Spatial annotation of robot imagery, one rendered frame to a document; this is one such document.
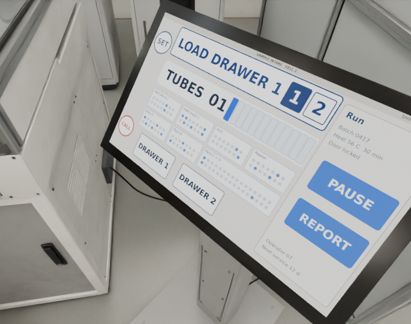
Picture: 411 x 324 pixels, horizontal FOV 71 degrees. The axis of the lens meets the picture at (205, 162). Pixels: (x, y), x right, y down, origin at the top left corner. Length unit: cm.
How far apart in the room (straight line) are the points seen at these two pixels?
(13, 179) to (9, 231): 26
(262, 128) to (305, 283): 22
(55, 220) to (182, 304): 72
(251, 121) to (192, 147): 11
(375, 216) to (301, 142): 13
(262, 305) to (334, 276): 102
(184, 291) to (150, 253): 27
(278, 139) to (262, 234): 14
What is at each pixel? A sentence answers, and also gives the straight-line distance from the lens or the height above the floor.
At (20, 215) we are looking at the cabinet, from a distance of 92.
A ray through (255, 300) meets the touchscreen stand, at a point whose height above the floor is 4.
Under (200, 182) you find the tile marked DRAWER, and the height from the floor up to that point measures 101.
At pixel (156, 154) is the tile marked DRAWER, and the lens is 53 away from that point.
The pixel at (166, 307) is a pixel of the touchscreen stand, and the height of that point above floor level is 4.
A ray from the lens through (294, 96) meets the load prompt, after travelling 43.
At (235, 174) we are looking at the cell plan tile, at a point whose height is 105.
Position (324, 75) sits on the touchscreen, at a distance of 43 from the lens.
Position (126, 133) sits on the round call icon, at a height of 101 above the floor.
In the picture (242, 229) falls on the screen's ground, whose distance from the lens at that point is 45.
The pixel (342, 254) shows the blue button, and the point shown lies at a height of 104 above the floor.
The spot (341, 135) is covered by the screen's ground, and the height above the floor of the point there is 114.
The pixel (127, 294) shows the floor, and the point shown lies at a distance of 148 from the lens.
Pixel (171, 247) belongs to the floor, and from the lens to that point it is 154.
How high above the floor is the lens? 139
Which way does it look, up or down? 48 degrees down
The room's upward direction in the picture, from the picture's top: 3 degrees clockwise
